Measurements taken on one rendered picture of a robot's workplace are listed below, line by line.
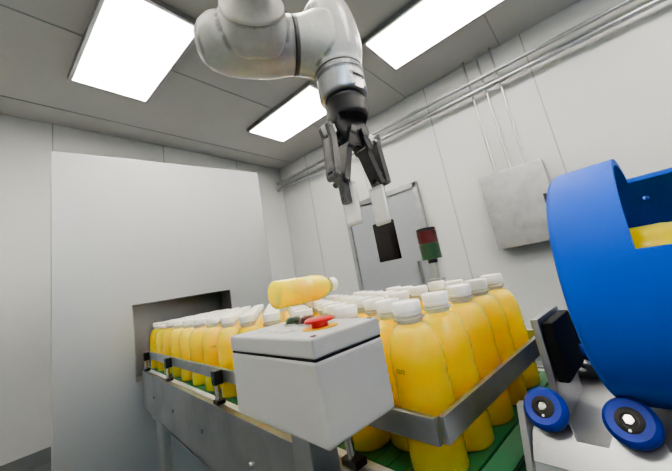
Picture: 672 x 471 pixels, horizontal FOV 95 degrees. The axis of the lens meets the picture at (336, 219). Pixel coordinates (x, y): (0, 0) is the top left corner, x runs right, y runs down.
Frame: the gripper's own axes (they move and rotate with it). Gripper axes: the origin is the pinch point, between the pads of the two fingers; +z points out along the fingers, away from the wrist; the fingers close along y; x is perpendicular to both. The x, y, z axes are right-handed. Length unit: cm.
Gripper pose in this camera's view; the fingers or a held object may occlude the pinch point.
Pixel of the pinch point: (366, 207)
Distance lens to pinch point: 52.9
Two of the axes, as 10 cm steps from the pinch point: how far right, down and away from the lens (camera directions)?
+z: 1.8, 9.6, -1.9
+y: 7.4, -0.1, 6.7
